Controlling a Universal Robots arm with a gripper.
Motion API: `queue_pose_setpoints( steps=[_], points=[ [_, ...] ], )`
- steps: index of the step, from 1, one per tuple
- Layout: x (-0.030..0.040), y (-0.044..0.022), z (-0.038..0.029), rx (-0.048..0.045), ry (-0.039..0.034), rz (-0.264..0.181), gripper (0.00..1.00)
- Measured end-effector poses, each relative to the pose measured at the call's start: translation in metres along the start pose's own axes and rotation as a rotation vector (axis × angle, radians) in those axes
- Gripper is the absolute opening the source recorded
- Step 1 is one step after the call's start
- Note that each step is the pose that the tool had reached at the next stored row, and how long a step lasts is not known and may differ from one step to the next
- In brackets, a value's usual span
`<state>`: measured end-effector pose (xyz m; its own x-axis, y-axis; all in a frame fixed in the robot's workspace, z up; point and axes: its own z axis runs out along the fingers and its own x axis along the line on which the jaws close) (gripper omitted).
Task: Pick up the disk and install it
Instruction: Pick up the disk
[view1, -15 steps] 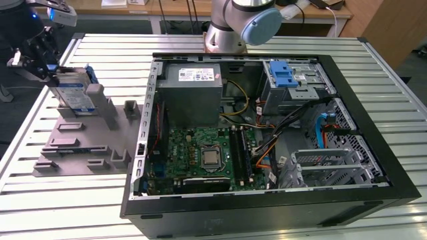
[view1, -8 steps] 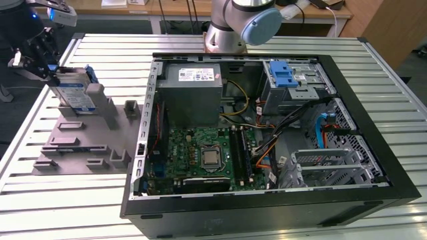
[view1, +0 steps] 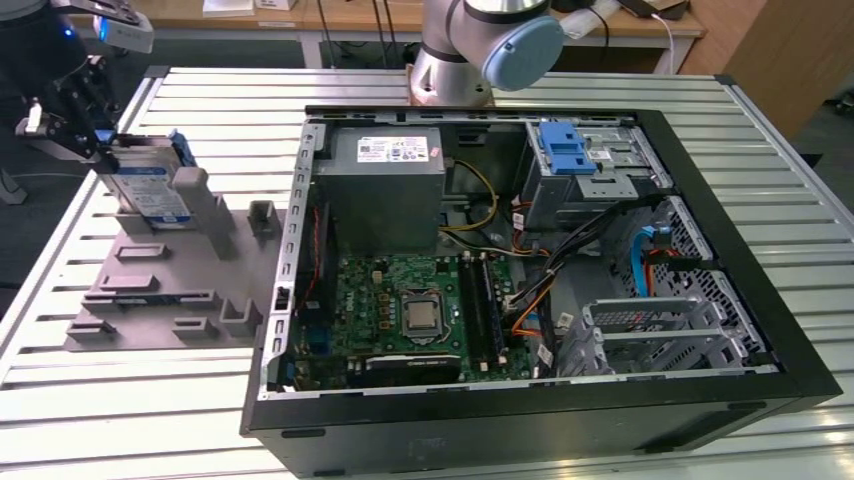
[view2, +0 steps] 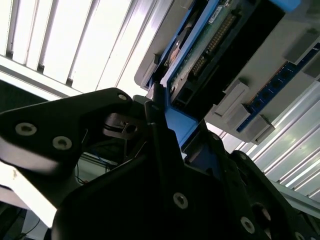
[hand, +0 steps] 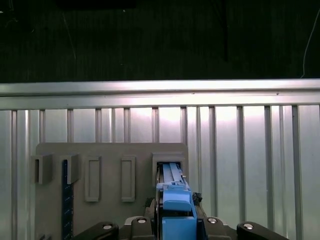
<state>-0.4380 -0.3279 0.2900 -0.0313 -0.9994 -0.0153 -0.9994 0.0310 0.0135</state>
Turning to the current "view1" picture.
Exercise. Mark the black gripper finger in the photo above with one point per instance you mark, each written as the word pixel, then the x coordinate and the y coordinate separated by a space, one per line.
pixel 90 100
pixel 61 137

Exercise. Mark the hard disk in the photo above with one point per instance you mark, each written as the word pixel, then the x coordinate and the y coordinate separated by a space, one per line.
pixel 147 195

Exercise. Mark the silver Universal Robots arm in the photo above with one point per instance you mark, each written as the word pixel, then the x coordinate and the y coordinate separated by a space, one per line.
pixel 448 65

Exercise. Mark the silver metal disk bay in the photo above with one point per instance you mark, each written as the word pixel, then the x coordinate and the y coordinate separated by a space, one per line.
pixel 661 334

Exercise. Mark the wooden desk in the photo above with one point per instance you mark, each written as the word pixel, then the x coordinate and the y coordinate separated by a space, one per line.
pixel 221 25

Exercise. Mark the white box on desk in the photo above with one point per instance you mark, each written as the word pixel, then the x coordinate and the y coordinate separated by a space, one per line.
pixel 227 5

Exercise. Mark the small white box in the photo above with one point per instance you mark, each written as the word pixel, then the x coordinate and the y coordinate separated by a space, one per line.
pixel 275 4

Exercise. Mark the grey parts rack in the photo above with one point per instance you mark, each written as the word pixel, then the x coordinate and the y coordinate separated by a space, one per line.
pixel 187 280

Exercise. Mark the grey power supply unit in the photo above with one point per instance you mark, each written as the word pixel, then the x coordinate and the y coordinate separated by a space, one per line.
pixel 381 210

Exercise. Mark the green motherboard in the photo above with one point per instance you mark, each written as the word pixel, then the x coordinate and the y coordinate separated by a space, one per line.
pixel 374 300

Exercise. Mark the CPU socket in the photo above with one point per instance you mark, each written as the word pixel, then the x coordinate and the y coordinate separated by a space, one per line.
pixel 422 295

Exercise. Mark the silver CPU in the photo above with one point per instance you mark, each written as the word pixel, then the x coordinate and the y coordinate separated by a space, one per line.
pixel 422 315

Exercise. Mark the black graphics card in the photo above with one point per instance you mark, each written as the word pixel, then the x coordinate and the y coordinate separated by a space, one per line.
pixel 414 367

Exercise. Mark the black RAM slot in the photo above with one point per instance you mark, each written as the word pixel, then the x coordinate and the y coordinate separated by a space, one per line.
pixel 474 310

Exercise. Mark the blue plastic drive latch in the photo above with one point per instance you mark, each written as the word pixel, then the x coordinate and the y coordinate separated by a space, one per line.
pixel 568 147

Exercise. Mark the dark blue RAM stick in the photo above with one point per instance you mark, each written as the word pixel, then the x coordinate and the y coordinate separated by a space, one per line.
pixel 496 310

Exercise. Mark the metal optical drive cage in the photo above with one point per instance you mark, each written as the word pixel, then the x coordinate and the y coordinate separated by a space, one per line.
pixel 601 192

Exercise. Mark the black open PC case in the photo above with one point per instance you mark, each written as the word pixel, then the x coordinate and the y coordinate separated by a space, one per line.
pixel 468 425

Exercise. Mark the dark device on desk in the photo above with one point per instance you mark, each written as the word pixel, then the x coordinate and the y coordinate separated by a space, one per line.
pixel 650 7

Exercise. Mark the brown wooden cabinet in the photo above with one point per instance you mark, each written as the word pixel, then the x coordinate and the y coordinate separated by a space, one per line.
pixel 768 50

